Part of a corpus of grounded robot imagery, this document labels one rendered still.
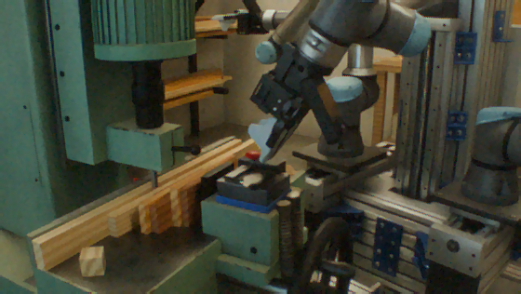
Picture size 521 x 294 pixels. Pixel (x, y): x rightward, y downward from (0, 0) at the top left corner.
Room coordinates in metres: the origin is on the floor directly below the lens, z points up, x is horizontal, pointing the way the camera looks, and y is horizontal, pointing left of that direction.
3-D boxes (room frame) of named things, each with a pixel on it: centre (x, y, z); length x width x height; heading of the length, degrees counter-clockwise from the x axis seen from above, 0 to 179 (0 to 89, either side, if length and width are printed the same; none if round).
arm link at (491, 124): (1.06, -0.60, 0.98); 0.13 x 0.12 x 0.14; 23
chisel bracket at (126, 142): (0.82, 0.22, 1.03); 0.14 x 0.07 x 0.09; 62
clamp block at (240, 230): (0.75, 0.01, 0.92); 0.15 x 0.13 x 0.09; 152
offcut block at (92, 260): (0.59, 0.26, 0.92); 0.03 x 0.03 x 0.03; 14
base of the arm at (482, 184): (1.06, -0.59, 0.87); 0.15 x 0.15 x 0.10
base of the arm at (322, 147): (1.42, -0.25, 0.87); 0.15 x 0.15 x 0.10
